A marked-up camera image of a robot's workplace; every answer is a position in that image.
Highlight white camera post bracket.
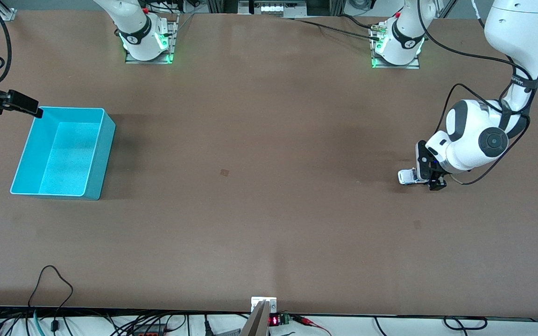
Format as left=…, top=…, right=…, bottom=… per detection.
left=251, top=297, right=277, bottom=313

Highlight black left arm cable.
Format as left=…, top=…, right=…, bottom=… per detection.
left=418, top=0, right=538, bottom=186

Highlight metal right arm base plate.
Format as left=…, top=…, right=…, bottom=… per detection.
left=125, top=13, right=179, bottom=64

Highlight black looped cable with ferrite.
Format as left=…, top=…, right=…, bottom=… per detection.
left=28, top=265, right=74, bottom=336

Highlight red clip lead wires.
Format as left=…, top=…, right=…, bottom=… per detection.
left=292, top=315, right=333, bottom=336

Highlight thick black table cable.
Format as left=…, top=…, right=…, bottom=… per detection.
left=339, top=14, right=382, bottom=29

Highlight black power strip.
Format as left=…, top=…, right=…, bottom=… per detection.
left=131, top=323, right=167, bottom=336

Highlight black coiled cable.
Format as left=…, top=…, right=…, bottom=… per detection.
left=443, top=316, right=488, bottom=331

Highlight white jeep toy black roof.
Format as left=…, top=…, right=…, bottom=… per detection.
left=398, top=168, right=420, bottom=186

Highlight teal plastic storage bin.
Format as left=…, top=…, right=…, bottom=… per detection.
left=10, top=107, right=116, bottom=201

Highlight lit control box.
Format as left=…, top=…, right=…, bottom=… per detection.
left=237, top=0, right=308, bottom=18

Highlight grey camera post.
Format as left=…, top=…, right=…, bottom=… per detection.
left=240, top=300, right=270, bottom=336

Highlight thin black table cable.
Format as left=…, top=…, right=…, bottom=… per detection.
left=278, top=16, right=382, bottom=42

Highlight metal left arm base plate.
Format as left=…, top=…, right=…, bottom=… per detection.
left=371, top=22, right=420, bottom=70

